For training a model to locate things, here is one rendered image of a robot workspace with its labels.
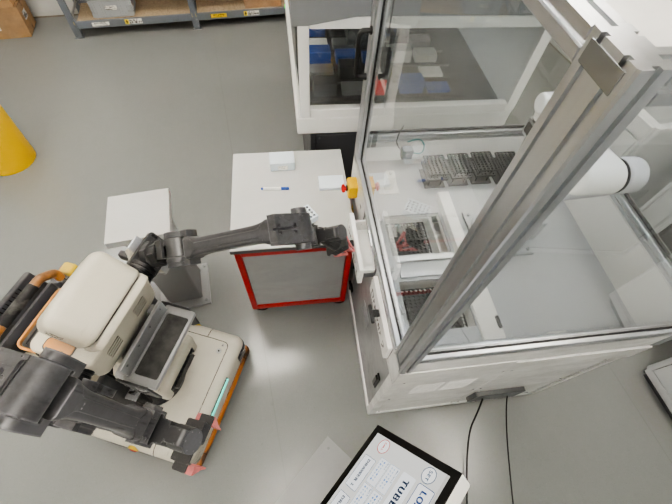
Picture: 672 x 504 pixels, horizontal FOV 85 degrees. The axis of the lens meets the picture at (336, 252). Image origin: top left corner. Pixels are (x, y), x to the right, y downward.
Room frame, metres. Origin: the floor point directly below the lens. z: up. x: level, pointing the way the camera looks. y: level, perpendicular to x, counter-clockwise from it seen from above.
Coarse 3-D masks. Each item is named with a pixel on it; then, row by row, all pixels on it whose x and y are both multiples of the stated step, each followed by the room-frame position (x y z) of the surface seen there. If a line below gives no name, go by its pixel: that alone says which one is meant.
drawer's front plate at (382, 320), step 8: (376, 280) 0.67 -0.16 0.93; (376, 288) 0.64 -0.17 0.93; (376, 296) 0.61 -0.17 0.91; (376, 304) 0.59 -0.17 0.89; (384, 312) 0.54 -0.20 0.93; (376, 320) 0.55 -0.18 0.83; (384, 320) 0.51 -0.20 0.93; (384, 328) 0.48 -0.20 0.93; (384, 336) 0.46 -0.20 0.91; (384, 344) 0.44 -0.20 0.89; (384, 352) 0.42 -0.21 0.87
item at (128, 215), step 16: (144, 192) 1.13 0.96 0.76; (160, 192) 1.14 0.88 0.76; (112, 208) 1.01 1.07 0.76; (128, 208) 1.02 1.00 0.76; (144, 208) 1.03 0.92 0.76; (160, 208) 1.04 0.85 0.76; (112, 224) 0.92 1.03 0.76; (128, 224) 0.93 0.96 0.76; (144, 224) 0.94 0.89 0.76; (160, 224) 0.95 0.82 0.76; (112, 240) 0.84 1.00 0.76; (128, 240) 0.85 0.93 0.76; (176, 272) 0.91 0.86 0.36; (192, 272) 0.99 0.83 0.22; (208, 272) 1.11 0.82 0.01; (160, 288) 0.87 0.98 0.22; (176, 288) 0.90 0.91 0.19; (192, 288) 0.92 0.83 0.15; (208, 288) 0.99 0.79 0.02; (176, 304) 0.87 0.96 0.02; (192, 304) 0.88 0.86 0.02
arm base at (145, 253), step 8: (152, 232) 0.61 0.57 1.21; (144, 240) 0.57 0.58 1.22; (152, 240) 0.59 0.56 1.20; (144, 248) 0.54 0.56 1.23; (152, 248) 0.53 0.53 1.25; (136, 256) 0.52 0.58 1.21; (144, 256) 0.52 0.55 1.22; (152, 256) 0.51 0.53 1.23; (152, 264) 0.50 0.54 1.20; (160, 264) 0.51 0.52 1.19
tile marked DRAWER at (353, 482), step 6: (366, 456) 0.08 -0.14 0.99; (360, 462) 0.06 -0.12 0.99; (366, 462) 0.06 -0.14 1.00; (372, 462) 0.06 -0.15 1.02; (360, 468) 0.05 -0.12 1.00; (366, 468) 0.05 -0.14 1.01; (354, 474) 0.03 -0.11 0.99; (360, 474) 0.03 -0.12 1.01; (366, 474) 0.03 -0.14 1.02; (348, 480) 0.01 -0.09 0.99; (354, 480) 0.02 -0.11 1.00; (360, 480) 0.02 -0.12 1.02; (348, 486) 0.00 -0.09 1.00; (354, 486) 0.00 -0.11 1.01
